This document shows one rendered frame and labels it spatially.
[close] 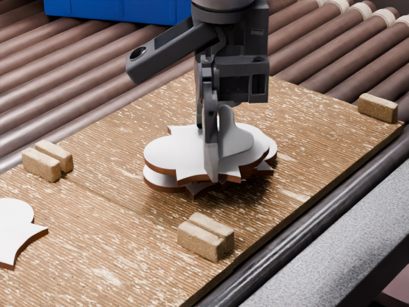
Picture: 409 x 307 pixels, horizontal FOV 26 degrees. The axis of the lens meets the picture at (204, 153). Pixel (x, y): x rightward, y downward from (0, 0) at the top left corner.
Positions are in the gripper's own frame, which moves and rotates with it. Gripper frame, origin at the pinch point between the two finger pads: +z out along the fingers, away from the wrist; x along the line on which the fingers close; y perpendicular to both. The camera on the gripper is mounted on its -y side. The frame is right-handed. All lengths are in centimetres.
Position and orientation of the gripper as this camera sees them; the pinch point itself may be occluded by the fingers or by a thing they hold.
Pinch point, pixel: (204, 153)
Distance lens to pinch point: 110.2
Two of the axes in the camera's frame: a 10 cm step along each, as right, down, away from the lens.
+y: 10.0, -0.5, 0.8
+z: 0.0, 8.5, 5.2
